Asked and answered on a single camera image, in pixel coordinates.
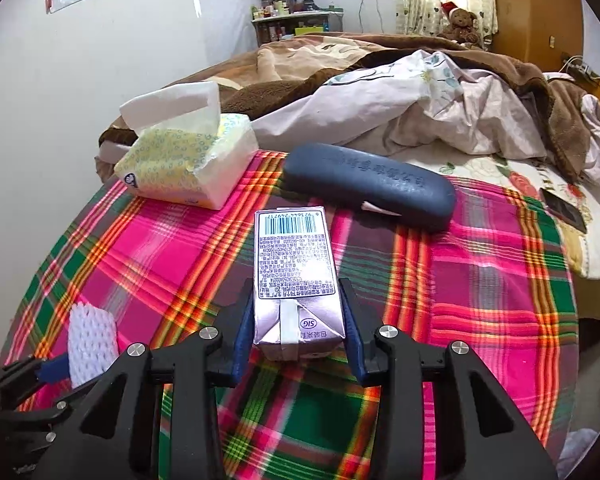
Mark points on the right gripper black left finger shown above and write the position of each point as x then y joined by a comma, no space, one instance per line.
114,433

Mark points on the light crumpled bed sheet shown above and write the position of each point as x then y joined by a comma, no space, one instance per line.
466,122

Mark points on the teddy bear with red hat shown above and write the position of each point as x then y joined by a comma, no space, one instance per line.
461,26

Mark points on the black smartphone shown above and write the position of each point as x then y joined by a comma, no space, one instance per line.
564,211

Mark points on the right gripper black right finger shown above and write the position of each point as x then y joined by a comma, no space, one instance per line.
446,393

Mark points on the yellow tissue pack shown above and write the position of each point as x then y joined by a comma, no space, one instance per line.
187,151

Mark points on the wooden wardrobe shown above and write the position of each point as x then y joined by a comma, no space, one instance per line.
542,32

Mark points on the pink green plaid cloth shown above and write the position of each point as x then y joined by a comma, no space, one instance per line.
497,279

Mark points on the blue glasses case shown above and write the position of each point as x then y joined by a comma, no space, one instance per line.
360,180

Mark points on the purple milk carton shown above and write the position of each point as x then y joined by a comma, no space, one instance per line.
296,299

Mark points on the cluttered shelf desk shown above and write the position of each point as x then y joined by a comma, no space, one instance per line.
276,20

